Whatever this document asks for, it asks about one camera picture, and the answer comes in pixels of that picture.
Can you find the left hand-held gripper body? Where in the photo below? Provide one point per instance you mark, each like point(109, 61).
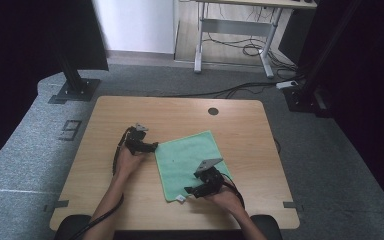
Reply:
point(136, 140)

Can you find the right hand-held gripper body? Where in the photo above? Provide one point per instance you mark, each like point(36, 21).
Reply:
point(210, 178)

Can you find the green microfibre cloth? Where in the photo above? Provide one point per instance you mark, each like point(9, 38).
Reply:
point(180, 160)

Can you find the person's left hand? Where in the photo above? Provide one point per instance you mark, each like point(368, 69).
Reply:
point(128, 163)

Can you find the person's right hand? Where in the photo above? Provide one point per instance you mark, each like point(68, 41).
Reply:
point(226, 200)

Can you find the black round table grommet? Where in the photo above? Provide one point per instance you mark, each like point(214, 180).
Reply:
point(213, 111)

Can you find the black chair armrest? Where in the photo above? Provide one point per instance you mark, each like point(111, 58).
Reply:
point(268, 226)
point(71, 228)

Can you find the black metal stand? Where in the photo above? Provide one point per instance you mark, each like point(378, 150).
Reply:
point(305, 98)
point(75, 88)

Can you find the grey tape strip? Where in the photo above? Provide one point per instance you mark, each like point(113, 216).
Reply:
point(61, 204)
point(292, 205)

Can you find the white power strip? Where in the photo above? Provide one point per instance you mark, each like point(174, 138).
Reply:
point(286, 84)

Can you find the dark curtain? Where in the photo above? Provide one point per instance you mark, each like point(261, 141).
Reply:
point(373, 100)
point(20, 66)

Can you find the dark box under desk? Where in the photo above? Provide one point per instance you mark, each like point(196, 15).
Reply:
point(295, 36)

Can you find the white metal frame desk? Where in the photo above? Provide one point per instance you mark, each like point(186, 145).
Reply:
point(236, 27)

